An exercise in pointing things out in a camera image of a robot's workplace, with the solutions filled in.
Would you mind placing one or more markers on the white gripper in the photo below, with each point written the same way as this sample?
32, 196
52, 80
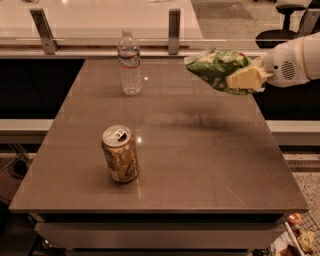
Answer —
286, 65

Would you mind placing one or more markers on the green jalapeno chip bag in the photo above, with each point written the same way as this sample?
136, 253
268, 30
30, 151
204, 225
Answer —
213, 66

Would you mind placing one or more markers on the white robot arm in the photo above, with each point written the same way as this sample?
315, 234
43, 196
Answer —
312, 56

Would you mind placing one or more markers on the orange soda can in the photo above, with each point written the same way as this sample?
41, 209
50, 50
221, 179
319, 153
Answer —
119, 147

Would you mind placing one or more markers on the black office chair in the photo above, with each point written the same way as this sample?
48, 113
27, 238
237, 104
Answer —
309, 24

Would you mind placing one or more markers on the clear plastic water bottle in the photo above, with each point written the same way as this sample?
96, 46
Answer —
129, 62

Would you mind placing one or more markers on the grey table drawer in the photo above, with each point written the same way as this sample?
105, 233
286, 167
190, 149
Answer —
158, 236

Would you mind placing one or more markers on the right metal glass bracket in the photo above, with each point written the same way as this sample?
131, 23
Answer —
174, 31

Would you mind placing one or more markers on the metal glass bracket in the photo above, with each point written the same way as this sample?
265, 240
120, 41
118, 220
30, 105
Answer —
49, 44
174, 31

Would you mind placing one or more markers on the wire basket with snacks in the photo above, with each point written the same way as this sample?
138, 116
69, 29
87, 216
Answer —
302, 239

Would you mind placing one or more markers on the left metal glass bracket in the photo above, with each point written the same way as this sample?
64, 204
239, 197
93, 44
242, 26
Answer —
49, 44

